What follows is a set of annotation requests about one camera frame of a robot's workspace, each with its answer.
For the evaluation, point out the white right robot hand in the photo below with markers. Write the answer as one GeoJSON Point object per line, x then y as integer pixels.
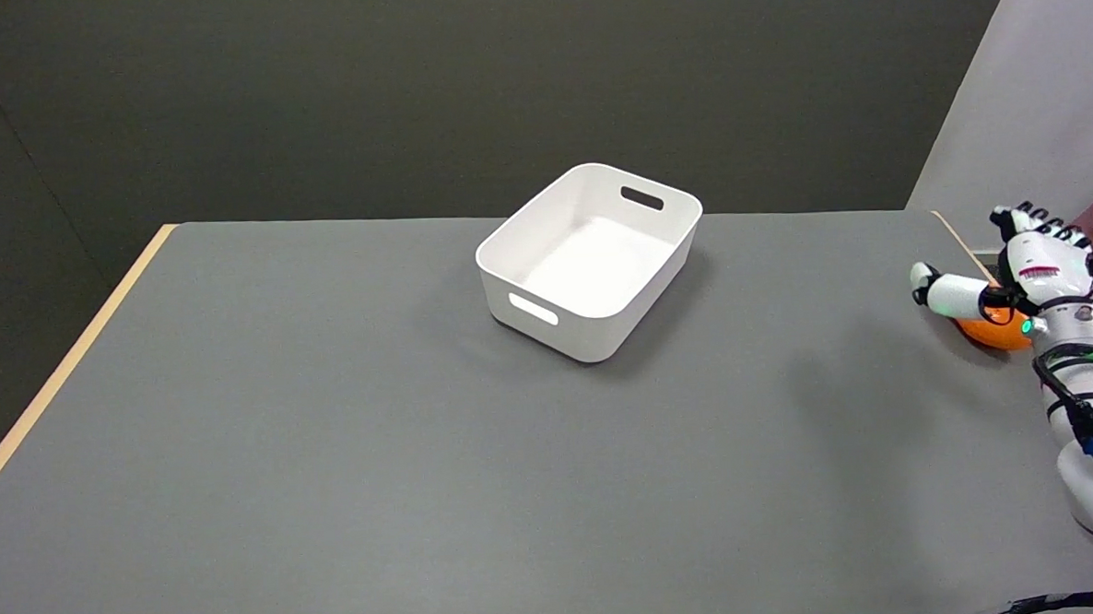
{"type": "Point", "coordinates": [1029, 272]}

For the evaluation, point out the white plastic bin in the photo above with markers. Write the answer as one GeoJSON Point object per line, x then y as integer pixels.
{"type": "Point", "coordinates": [591, 259]}

